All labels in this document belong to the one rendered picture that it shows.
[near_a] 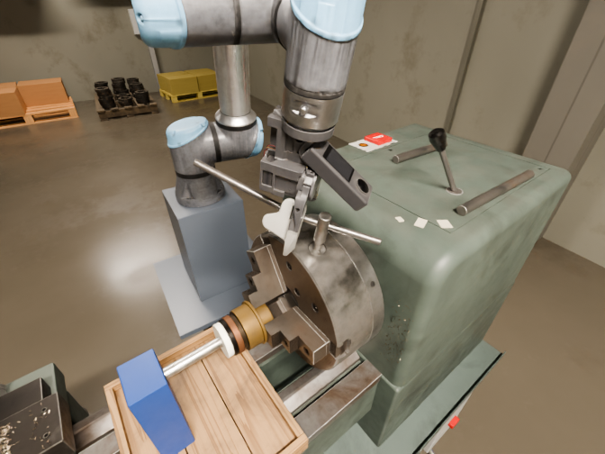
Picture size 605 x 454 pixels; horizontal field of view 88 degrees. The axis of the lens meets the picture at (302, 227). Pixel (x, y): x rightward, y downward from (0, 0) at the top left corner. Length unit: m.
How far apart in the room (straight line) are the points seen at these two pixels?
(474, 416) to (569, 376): 0.62
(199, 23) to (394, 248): 0.46
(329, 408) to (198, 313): 0.55
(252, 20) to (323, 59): 0.11
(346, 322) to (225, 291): 0.68
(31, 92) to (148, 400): 6.73
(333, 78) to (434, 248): 0.35
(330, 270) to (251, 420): 0.38
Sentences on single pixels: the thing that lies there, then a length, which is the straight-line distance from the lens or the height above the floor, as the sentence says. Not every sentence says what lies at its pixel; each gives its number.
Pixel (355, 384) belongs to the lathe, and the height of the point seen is 0.87.
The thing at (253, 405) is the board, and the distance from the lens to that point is 0.80.
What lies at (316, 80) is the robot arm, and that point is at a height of 1.53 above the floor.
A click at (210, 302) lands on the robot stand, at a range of 1.17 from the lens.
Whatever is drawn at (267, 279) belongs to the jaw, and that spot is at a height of 1.15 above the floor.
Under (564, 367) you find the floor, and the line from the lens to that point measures 2.33.
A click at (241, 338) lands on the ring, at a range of 0.62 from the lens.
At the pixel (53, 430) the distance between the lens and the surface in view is 0.75.
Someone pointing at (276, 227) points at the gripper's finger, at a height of 1.32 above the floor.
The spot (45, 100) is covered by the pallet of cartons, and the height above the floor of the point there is 0.23.
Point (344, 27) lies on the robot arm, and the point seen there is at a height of 1.58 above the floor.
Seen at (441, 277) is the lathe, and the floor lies 1.22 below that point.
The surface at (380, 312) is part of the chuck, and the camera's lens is 0.65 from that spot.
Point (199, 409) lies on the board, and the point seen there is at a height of 0.89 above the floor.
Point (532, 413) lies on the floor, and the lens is 2.06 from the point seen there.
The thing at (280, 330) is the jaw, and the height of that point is 1.10.
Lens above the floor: 1.60
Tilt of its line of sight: 36 degrees down
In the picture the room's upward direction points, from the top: straight up
